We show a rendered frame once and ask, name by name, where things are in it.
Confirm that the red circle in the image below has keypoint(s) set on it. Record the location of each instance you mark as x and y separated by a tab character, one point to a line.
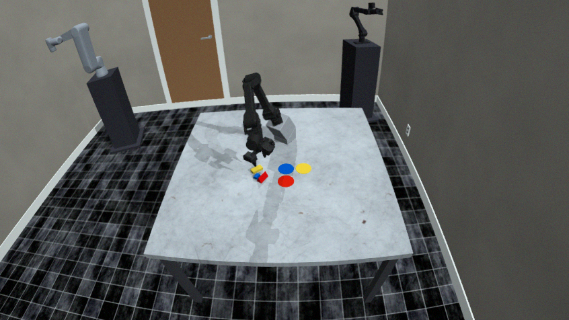
285	181

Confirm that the yellow circle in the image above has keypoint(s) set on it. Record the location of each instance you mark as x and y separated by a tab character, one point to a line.
303	168

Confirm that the yellow block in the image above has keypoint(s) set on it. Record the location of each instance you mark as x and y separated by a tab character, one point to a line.
256	169

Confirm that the blue circle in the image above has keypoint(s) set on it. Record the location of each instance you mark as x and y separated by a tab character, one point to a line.
286	168

